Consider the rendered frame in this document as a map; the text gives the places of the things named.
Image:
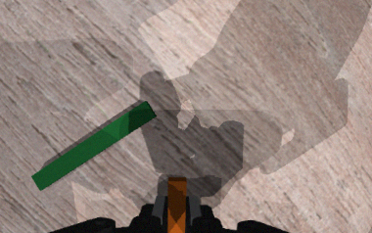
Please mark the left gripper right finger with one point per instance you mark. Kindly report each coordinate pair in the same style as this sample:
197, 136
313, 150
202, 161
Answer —
197, 222

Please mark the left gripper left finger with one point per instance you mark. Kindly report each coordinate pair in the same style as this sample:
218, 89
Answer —
146, 223

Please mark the orange rod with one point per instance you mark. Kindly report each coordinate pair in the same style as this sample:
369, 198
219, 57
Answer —
176, 194

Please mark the green rod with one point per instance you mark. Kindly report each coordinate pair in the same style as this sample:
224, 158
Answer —
94, 145

